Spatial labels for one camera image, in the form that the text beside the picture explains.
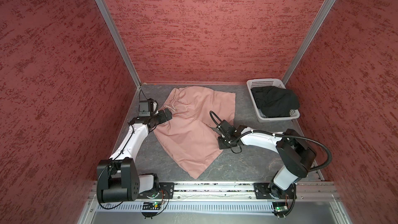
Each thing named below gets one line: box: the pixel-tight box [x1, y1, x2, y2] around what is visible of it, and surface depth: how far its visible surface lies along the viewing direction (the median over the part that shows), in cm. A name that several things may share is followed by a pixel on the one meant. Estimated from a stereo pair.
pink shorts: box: [153, 86, 236, 180], surface depth 96 cm
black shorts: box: [250, 85, 301, 118], surface depth 100 cm
